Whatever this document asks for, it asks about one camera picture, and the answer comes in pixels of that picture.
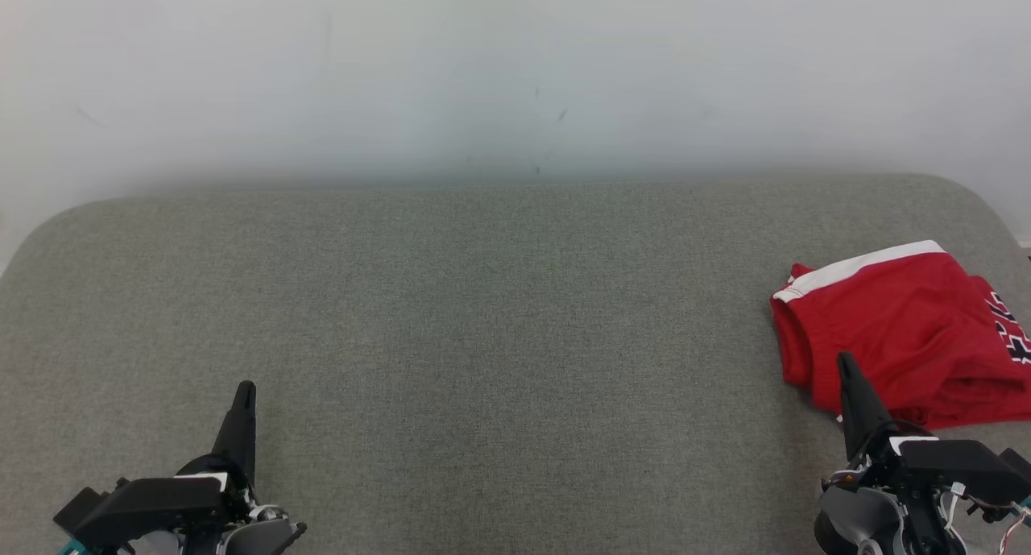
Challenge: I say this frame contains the red shorts white waistband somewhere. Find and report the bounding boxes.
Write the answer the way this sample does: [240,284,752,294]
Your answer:
[771,240,1031,432]

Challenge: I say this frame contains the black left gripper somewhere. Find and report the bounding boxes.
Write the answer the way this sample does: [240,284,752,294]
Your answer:
[72,381,257,550]

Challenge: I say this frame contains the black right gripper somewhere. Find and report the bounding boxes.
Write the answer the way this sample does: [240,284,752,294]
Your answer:
[838,352,1025,504]

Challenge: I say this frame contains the red white twisted wires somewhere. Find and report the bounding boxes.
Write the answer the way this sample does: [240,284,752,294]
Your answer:
[997,503,1031,554]

